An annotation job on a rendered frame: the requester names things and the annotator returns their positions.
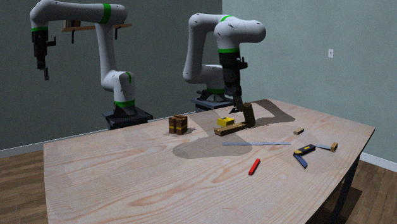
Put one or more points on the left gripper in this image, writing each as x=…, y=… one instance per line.
x=231, y=64

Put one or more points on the red rectangular bar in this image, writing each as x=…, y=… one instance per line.
x=254, y=167

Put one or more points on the black sliding bevel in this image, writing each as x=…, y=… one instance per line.
x=303, y=151

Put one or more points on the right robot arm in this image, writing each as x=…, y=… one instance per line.
x=122, y=84

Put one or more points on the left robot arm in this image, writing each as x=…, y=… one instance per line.
x=229, y=33

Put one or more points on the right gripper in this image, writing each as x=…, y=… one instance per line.
x=40, y=49

